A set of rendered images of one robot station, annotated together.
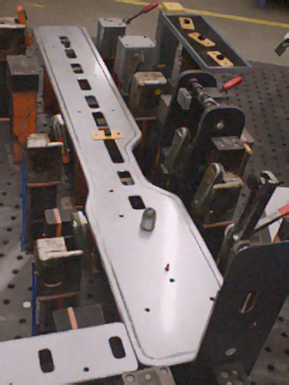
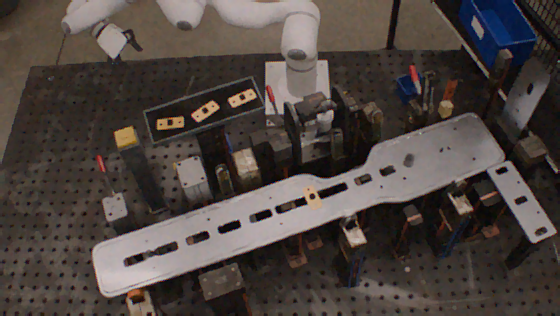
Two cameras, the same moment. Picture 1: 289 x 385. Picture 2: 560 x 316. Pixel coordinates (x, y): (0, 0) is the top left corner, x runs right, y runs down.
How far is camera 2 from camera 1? 167 cm
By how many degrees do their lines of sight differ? 54
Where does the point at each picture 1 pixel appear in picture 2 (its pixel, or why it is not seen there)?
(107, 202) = (394, 188)
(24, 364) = (526, 209)
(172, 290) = (456, 147)
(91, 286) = (380, 231)
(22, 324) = (422, 268)
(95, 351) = (507, 179)
